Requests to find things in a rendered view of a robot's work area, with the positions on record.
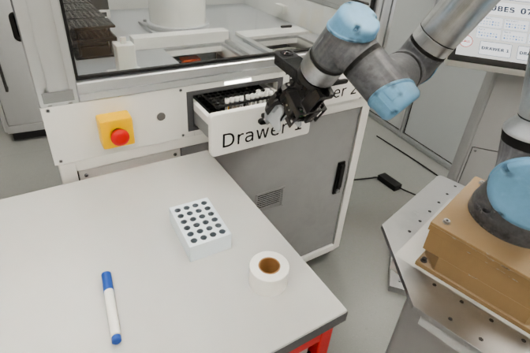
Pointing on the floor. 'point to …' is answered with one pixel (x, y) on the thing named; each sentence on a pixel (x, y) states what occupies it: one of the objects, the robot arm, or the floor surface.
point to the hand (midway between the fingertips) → (274, 116)
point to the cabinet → (274, 174)
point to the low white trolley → (150, 270)
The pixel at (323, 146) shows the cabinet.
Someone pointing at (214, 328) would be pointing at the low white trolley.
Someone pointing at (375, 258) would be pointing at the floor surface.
